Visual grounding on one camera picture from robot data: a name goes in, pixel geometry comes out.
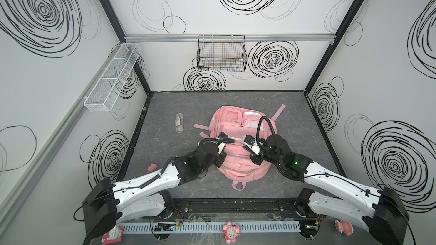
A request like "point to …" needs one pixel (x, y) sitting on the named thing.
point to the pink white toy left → (114, 235)
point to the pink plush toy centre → (231, 232)
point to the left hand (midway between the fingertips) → (225, 146)
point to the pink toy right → (343, 226)
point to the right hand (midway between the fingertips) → (243, 145)
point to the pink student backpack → (236, 122)
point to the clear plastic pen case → (179, 122)
